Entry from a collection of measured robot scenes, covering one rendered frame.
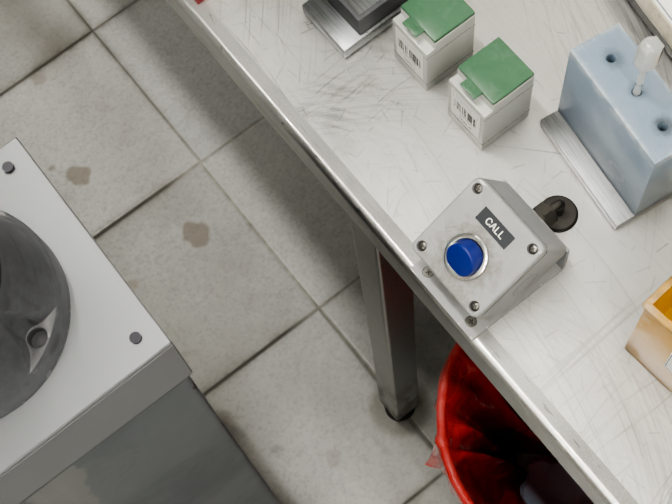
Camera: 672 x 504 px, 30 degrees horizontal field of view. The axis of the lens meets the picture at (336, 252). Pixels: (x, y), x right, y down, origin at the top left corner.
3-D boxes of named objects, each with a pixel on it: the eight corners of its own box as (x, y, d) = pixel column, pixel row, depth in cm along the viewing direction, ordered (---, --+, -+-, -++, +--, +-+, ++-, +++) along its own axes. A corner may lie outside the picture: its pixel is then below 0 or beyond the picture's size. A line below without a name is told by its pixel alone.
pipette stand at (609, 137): (539, 125, 94) (550, 60, 85) (617, 81, 95) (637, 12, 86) (614, 231, 91) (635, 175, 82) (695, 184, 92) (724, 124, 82)
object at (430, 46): (393, 56, 97) (391, 10, 91) (441, 22, 98) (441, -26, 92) (426, 92, 96) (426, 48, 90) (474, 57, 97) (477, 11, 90)
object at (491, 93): (447, 114, 95) (448, 71, 89) (495, 79, 96) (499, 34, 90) (481, 151, 94) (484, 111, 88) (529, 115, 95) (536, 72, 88)
